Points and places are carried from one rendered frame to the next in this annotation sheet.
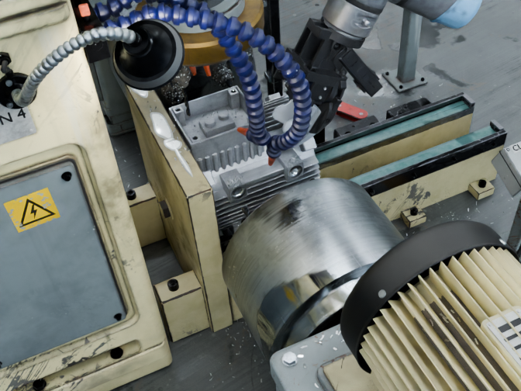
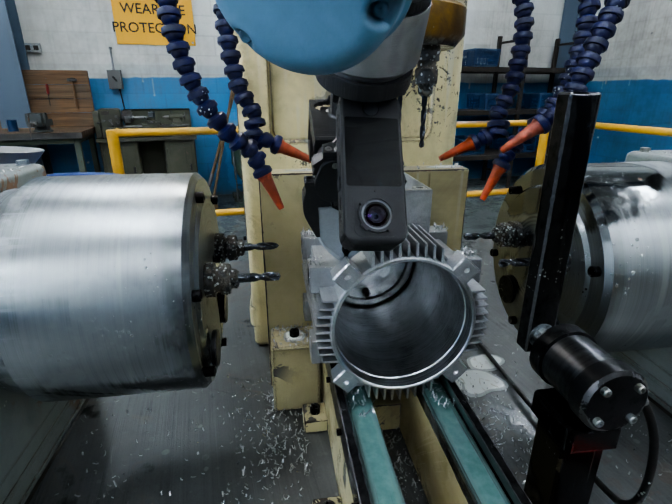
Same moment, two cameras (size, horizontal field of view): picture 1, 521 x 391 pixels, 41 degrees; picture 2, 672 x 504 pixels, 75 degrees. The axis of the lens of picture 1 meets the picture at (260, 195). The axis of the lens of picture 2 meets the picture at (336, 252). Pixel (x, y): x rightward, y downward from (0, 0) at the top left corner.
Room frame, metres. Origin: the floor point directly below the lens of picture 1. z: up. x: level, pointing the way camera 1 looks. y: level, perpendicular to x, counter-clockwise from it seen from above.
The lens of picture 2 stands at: (0.93, -0.48, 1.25)
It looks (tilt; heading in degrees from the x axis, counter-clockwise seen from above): 20 degrees down; 103
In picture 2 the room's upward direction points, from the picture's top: straight up
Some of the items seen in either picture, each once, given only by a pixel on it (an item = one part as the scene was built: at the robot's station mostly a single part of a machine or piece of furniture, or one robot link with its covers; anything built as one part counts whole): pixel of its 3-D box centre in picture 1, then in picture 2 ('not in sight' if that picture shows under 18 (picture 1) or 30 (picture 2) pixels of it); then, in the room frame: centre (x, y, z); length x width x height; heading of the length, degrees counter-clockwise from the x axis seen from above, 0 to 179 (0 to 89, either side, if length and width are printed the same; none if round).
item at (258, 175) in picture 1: (244, 164); (381, 288); (0.87, 0.02, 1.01); 0.20 x 0.19 x 0.19; 111
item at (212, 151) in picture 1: (217, 131); (377, 208); (0.85, 0.06, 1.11); 0.12 x 0.11 x 0.07; 111
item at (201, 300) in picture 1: (160, 213); (357, 270); (0.81, 0.17, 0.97); 0.30 x 0.11 x 0.34; 21
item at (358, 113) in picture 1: (350, 112); not in sight; (1.23, -0.22, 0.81); 0.09 x 0.03 x 0.02; 51
